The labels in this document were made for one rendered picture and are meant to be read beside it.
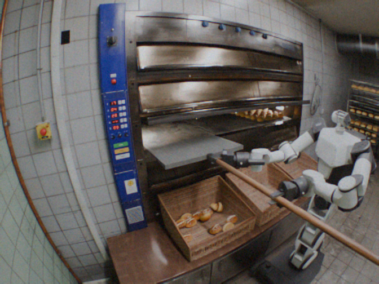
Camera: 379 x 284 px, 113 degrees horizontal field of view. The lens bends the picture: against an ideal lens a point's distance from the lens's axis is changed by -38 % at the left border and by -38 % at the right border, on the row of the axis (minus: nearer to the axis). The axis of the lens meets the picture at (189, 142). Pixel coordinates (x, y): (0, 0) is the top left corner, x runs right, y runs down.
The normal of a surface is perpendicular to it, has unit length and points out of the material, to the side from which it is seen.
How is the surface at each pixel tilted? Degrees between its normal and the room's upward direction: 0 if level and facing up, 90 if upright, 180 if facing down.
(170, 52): 69
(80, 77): 90
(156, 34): 90
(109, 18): 90
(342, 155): 86
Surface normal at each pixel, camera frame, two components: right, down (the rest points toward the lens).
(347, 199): -0.56, 0.41
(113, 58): 0.47, 0.29
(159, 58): 0.44, -0.06
